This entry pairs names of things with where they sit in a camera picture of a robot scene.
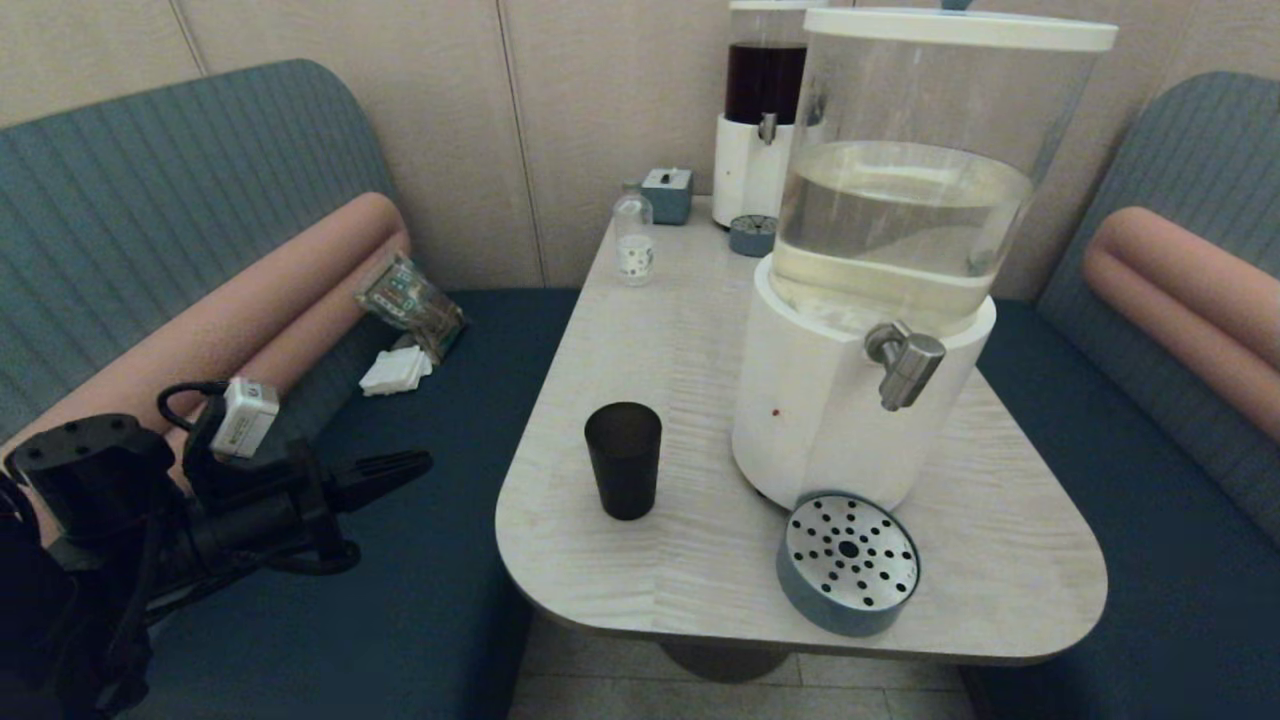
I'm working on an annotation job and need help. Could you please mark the dark brown plastic cup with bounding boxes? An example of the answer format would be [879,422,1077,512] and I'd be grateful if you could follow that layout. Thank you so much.
[584,402,663,521]

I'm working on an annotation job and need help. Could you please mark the metal water dispenser tap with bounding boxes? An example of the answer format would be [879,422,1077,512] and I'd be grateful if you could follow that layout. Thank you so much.
[864,321,946,412]

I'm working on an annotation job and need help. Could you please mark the white paper napkins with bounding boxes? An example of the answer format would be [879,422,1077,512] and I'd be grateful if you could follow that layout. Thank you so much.
[359,345,434,397]

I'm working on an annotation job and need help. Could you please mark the clear snack packet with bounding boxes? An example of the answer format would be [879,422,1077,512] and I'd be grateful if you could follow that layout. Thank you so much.
[355,253,467,363]

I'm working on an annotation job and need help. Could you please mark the pink bolster cushion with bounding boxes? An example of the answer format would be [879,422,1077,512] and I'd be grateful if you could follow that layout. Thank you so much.
[1083,206,1280,446]
[0,192,412,471]

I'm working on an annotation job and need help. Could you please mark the teal bench sofa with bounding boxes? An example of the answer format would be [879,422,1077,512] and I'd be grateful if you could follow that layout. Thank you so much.
[960,70,1280,720]
[0,58,581,720]

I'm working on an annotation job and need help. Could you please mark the clear plastic bottle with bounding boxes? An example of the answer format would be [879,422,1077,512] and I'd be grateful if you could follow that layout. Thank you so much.
[613,180,656,287]

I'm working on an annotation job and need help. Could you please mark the blue-grey tissue box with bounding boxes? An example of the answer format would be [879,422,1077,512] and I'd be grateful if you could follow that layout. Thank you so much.
[641,167,694,225]

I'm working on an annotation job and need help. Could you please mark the small blue drip tray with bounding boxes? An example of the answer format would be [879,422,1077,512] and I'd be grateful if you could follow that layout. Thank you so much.
[728,214,779,258]

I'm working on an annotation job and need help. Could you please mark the clear water dispenser white base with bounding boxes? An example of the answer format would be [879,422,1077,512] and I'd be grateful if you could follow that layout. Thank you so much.
[731,8,1118,513]

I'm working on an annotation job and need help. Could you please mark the small dispenser with dark drink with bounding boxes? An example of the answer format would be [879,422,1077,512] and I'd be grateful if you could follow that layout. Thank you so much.
[712,0,826,230]

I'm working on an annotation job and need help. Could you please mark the large blue perforated drip tray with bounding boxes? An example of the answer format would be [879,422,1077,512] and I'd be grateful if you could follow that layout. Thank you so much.
[776,491,922,638]

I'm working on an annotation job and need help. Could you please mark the white water dispenser lid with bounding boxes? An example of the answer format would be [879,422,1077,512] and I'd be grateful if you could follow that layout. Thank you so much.
[803,7,1118,53]

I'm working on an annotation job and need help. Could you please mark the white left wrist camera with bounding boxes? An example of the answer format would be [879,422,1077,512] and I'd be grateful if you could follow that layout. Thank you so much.
[210,377,281,461]

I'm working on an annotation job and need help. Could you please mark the black left wrist camera cable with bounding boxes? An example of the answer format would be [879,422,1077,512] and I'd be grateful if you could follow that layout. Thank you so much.
[157,381,361,577]

